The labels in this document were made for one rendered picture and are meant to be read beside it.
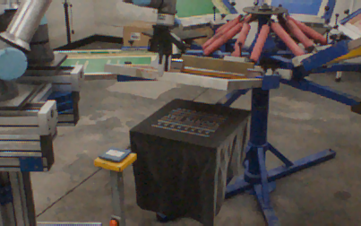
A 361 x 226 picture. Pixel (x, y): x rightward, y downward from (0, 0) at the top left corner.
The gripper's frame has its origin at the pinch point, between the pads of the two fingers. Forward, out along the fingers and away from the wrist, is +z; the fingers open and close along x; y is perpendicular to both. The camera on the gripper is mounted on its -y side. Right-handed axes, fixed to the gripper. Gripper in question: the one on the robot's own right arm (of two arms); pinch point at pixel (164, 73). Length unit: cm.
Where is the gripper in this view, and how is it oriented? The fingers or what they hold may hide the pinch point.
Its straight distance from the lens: 206.6
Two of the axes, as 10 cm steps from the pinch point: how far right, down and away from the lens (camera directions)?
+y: -9.0, -1.6, 4.2
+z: -1.1, 9.8, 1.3
